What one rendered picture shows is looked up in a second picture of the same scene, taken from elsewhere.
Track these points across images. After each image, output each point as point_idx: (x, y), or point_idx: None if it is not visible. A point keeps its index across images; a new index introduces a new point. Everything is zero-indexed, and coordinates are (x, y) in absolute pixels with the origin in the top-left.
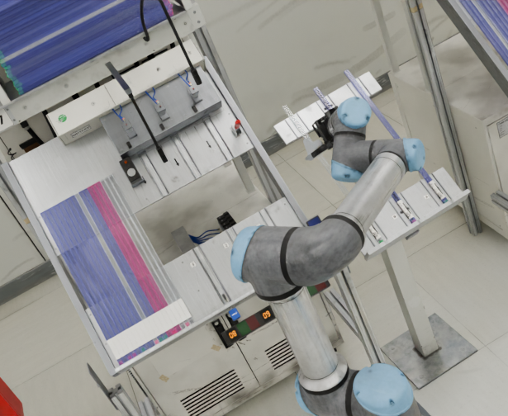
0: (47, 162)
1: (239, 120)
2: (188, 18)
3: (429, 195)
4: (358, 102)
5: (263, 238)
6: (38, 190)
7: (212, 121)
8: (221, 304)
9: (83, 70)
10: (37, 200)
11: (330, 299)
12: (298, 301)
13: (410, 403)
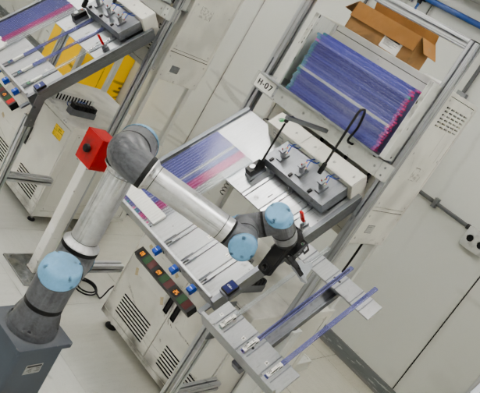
0: (254, 128)
1: (302, 212)
2: (378, 165)
3: (268, 365)
4: (284, 210)
5: (140, 128)
6: (234, 128)
7: (307, 211)
8: (163, 241)
9: (316, 117)
10: (227, 129)
11: (208, 379)
12: (108, 177)
13: (48, 285)
